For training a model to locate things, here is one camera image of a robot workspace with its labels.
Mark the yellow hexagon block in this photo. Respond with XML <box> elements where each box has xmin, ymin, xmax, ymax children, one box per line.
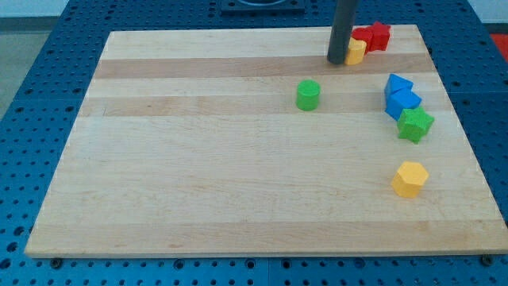
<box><xmin>391</xmin><ymin>161</ymin><xmax>429</xmax><ymax>199</ymax></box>

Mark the green star block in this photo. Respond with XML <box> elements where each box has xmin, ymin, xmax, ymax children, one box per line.
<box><xmin>397</xmin><ymin>106</ymin><xmax>435</xmax><ymax>144</ymax></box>

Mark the red star block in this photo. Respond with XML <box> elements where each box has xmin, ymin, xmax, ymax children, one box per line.
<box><xmin>369</xmin><ymin>21</ymin><xmax>391</xmax><ymax>52</ymax></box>

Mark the light wooden board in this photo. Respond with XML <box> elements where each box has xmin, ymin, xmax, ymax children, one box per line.
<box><xmin>25</xmin><ymin>25</ymin><xmax>507</xmax><ymax>258</ymax></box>

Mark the green cylinder block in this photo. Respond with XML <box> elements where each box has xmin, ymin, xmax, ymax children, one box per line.
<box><xmin>296</xmin><ymin>79</ymin><xmax>321</xmax><ymax>111</ymax></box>

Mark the yellow rounded block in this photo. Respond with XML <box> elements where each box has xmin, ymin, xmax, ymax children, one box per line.
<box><xmin>344</xmin><ymin>37</ymin><xmax>367</xmax><ymax>65</ymax></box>

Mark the blue cube block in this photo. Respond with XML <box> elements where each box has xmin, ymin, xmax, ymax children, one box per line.
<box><xmin>385</xmin><ymin>88</ymin><xmax>421</xmax><ymax>121</ymax></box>

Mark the blue angular block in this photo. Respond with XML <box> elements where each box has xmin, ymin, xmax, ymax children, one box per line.
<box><xmin>384</xmin><ymin>73</ymin><xmax>414</xmax><ymax>104</ymax></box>

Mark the red round block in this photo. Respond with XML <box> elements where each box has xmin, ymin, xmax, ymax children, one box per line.
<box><xmin>352</xmin><ymin>27</ymin><xmax>374</xmax><ymax>54</ymax></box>

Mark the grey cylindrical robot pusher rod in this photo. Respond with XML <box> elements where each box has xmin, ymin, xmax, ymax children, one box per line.
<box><xmin>327</xmin><ymin>0</ymin><xmax>360</xmax><ymax>64</ymax></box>

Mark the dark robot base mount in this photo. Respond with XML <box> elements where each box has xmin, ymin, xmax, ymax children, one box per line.
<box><xmin>217</xmin><ymin>0</ymin><xmax>306</xmax><ymax>14</ymax></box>

